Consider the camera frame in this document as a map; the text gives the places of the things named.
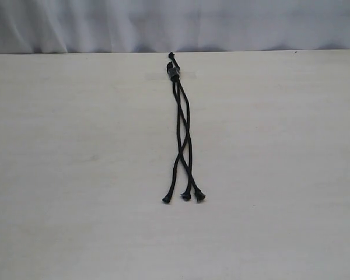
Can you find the white backdrop curtain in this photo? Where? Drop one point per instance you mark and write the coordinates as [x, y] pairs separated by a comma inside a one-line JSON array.
[[165, 26]]

